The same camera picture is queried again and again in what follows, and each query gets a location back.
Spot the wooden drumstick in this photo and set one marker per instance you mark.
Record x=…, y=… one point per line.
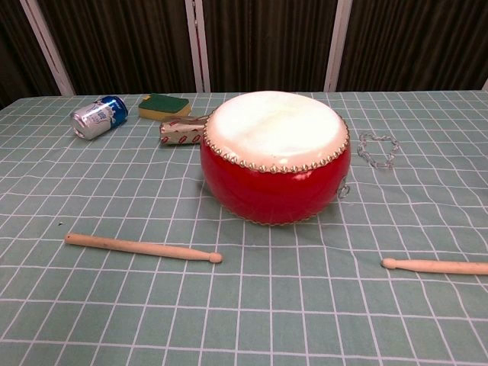
x=133, y=246
x=438, y=265

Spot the red drum with white skin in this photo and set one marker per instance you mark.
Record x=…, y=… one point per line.
x=267, y=190

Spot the silver foil packet red print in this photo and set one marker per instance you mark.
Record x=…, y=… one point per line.
x=179, y=133

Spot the green and yellow sponge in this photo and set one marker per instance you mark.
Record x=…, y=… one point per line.
x=164, y=104

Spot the green checked tablecloth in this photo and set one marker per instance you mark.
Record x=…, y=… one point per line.
x=244, y=305

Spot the blue and silver drink can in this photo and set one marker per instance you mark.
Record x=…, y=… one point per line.
x=99, y=116

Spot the white partition frame post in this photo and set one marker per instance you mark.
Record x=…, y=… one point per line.
x=335, y=57
x=201, y=65
x=53, y=65

